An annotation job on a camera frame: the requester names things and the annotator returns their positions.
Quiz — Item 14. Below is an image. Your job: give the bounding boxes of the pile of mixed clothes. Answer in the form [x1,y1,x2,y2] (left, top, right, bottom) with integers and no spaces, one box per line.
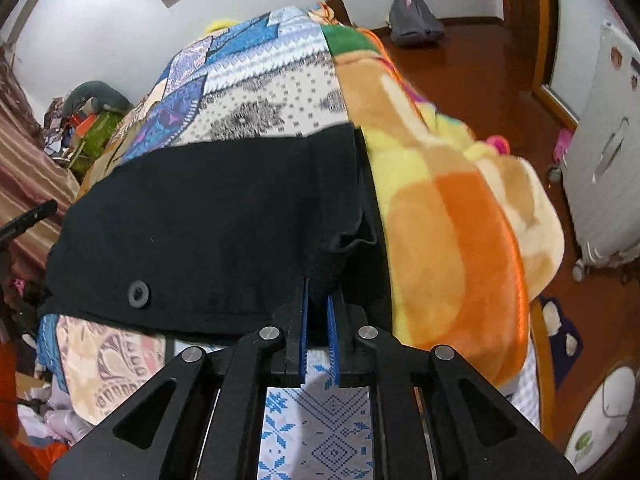
[0,280,71,476]

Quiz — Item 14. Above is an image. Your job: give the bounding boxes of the orange yellow fleece blanket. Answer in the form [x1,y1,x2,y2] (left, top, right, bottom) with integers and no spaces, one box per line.
[320,2,566,388]

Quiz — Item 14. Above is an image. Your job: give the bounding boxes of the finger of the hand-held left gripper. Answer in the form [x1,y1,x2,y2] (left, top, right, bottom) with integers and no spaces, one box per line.
[0,199,59,242]

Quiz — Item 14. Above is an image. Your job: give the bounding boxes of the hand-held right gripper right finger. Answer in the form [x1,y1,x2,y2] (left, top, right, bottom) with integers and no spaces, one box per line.
[325,287,576,480]

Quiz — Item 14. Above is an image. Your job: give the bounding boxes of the dark blue floor mat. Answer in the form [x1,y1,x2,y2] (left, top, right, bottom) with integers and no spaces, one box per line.
[537,297,583,358]

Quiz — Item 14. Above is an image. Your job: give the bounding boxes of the white round appliance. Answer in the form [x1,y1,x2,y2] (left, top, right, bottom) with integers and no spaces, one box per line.
[565,365,636,476]

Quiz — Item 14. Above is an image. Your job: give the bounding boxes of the black pants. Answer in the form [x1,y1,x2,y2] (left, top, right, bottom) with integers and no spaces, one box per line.
[37,122,393,341]

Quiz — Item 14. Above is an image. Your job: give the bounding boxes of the yellow plush toy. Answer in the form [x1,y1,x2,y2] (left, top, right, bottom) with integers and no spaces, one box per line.
[202,17,241,36]

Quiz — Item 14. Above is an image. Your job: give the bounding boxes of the green patterned bag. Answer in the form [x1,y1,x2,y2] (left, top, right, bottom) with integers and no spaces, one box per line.
[67,110,126,181]

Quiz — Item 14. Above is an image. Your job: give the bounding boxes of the patchwork patterned bedspread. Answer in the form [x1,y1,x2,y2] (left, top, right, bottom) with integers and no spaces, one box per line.
[37,5,543,480]

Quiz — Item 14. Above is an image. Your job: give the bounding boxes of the wooden framed door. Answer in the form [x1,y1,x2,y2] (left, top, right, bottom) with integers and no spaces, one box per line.
[500,0,616,128]

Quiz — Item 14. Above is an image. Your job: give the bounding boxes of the wooden headboard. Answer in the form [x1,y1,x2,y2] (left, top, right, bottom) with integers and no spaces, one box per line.
[325,0,353,27]

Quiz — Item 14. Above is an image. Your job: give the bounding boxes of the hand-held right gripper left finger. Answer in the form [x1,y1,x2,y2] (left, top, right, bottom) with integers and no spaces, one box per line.
[50,276,313,480]

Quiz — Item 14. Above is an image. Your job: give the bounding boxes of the striped pink curtain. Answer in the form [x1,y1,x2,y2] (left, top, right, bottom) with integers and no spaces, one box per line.
[0,45,81,281]

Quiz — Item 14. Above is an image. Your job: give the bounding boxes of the grey backpack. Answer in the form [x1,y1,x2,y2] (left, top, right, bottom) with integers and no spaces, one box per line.
[389,0,446,47]

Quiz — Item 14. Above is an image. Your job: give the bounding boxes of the pink floor item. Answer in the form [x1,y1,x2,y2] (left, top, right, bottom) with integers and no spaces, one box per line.
[552,127,573,166]

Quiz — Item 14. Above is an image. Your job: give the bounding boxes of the grey curved pillow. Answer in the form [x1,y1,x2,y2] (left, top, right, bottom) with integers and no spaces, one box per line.
[62,80,133,116]

